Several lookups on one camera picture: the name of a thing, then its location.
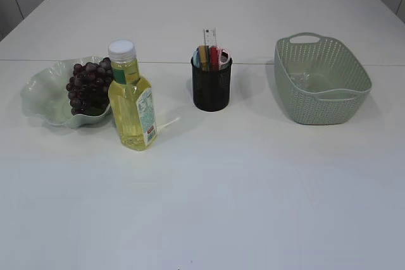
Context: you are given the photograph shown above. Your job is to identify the pink scissors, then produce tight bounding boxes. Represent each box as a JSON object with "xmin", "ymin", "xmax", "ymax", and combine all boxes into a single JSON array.
[{"xmin": 218, "ymin": 48, "xmax": 231, "ymax": 70}]

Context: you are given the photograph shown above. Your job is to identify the green wavy glass plate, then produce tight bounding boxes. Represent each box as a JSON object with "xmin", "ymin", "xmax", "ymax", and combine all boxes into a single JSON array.
[{"xmin": 21, "ymin": 56, "xmax": 111, "ymax": 129}]

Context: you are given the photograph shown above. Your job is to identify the clear plastic ruler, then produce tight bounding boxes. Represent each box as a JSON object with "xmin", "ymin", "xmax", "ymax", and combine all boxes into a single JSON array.
[{"xmin": 203, "ymin": 28, "xmax": 217, "ymax": 47}]

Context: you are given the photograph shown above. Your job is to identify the gold glitter pen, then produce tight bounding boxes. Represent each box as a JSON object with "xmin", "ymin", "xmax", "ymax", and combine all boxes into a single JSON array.
[{"xmin": 198, "ymin": 46, "xmax": 210, "ymax": 71}]

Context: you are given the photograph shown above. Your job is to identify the red glitter pen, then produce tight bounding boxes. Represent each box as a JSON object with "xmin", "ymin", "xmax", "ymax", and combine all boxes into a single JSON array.
[{"xmin": 209, "ymin": 46, "xmax": 220, "ymax": 71}]

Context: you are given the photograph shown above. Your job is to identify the blue scissors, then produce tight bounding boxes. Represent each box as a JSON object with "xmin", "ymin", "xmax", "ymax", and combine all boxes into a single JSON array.
[{"xmin": 192, "ymin": 46, "xmax": 202, "ymax": 69}]

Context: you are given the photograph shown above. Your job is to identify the green plastic woven basket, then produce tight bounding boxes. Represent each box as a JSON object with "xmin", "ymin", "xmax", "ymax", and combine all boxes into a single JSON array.
[{"xmin": 274, "ymin": 32, "xmax": 372, "ymax": 125}]

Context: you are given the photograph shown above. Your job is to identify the red grape bunch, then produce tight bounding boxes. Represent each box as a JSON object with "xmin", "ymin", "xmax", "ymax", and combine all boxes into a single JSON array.
[{"xmin": 66, "ymin": 58, "xmax": 113, "ymax": 116}]

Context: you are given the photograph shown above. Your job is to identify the clear plastic sheet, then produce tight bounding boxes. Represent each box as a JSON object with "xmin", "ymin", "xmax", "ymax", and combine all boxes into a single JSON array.
[{"xmin": 289, "ymin": 73, "xmax": 312, "ymax": 90}]

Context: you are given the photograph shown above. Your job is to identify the black mesh pen holder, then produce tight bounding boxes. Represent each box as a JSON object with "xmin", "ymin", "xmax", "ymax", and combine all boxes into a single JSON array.
[{"xmin": 190, "ymin": 51, "xmax": 232, "ymax": 112}]

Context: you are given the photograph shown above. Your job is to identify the yellow liquid plastic bottle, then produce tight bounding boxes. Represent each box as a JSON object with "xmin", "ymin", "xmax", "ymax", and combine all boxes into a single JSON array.
[{"xmin": 108, "ymin": 40, "xmax": 158, "ymax": 151}]

